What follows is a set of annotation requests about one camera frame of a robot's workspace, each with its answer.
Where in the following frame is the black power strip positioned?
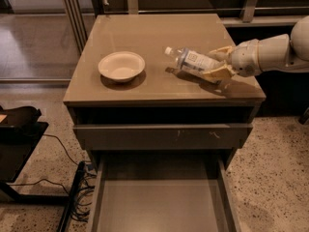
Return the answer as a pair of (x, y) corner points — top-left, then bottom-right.
(56, 161), (85, 232)

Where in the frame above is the grey drawer cabinet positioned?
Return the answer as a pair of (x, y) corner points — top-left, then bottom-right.
(64, 14), (266, 163)

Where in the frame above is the white paper bowl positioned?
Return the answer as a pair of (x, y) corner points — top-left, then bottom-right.
(98, 51), (146, 82)

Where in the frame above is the clear blue plastic bottle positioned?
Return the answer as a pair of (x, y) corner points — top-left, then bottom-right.
(164, 46), (221, 74)

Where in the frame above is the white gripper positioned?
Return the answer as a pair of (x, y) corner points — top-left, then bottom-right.
(202, 39), (262, 83)

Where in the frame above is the black cable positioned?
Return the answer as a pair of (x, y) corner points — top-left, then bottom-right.
(42, 132), (80, 166)

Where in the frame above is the black side table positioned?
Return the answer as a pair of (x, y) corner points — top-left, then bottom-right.
(0, 106), (69, 206)

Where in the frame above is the grey open middle drawer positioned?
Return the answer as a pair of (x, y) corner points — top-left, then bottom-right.
(86, 156), (241, 232)

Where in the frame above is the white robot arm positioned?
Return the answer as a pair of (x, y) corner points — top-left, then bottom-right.
(203, 16), (309, 82)

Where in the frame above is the grey top drawer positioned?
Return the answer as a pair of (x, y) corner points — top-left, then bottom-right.
(73, 124), (253, 151)

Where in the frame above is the metal railing frame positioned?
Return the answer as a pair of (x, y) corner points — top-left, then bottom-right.
(63, 0), (309, 50)

